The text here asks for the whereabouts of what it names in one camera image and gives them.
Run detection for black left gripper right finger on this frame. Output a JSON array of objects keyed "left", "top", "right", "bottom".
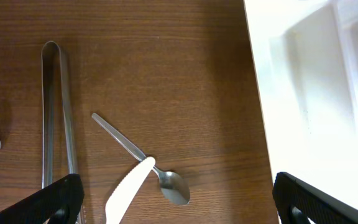
[{"left": 272, "top": 172, "right": 358, "bottom": 224}]

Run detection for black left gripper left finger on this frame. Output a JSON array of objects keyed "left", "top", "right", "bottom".
[{"left": 0, "top": 174, "right": 85, "bottom": 224}]

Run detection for steel tongs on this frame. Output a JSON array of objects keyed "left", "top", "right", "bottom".
[{"left": 40, "top": 40, "right": 86, "bottom": 224}]

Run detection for white plastic knife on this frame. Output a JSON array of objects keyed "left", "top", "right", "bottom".
[{"left": 105, "top": 157, "right": 155, "bottom": 224}]

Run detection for small steel teaspoon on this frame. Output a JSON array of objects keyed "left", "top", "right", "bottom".
[{"left": 91, "top": 113, "right": 191, "bottom": 205}]

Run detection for white cutlery tray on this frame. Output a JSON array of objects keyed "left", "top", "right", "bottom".
[{"left": 244, "top": 0, "right": 358, "bottom": 209}]

